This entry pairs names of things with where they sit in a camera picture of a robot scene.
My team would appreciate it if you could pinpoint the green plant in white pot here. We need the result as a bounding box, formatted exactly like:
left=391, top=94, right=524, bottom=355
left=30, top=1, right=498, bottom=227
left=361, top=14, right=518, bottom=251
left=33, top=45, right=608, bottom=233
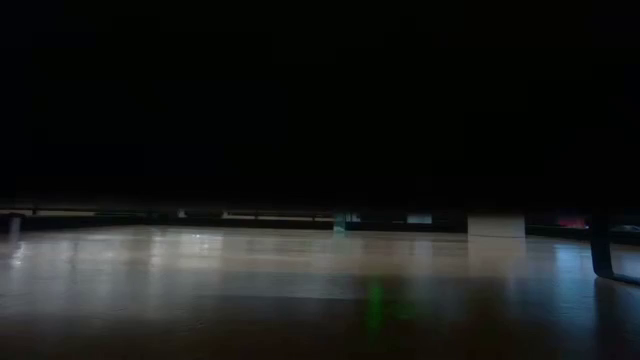
left=467, top=213, right=526, bottom=238

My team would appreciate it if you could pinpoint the black curved bar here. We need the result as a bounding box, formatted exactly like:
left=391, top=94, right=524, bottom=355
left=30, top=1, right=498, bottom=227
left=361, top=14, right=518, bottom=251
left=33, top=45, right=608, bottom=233
left=589, top=212, right=640, bottom=286

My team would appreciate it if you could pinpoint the black aluminium table frame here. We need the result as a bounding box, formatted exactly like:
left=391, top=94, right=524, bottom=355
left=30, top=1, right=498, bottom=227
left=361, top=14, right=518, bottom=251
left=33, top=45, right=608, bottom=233
left=0, top=205, right=594, bottom=238

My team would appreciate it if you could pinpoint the short grey upright post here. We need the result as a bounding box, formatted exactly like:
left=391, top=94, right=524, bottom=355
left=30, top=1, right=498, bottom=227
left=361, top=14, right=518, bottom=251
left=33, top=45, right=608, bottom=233
left=6, top=213, right=23, bottom=242

